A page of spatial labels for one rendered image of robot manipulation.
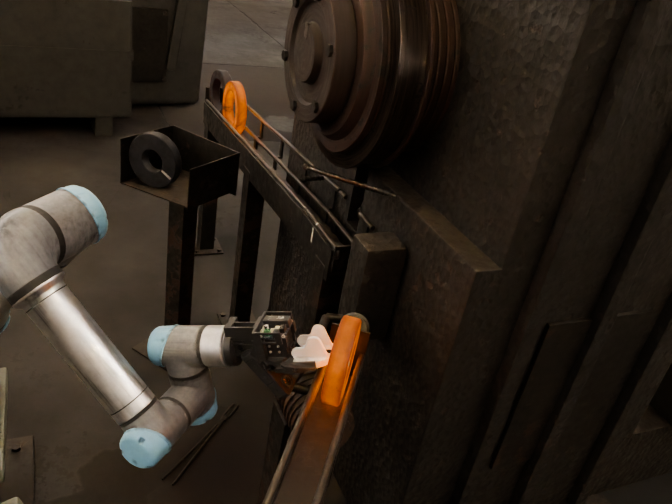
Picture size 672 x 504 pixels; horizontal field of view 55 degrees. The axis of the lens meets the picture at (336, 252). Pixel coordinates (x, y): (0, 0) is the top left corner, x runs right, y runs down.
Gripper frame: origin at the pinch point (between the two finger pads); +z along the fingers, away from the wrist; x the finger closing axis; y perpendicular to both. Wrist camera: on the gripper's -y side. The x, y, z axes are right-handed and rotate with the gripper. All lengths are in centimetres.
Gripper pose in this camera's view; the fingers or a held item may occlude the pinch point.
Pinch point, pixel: (339, 356)
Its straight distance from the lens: 112.8
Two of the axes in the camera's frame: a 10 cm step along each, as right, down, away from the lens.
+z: 9.7, -0.3, -2.5
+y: -1.4, -8.9, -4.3
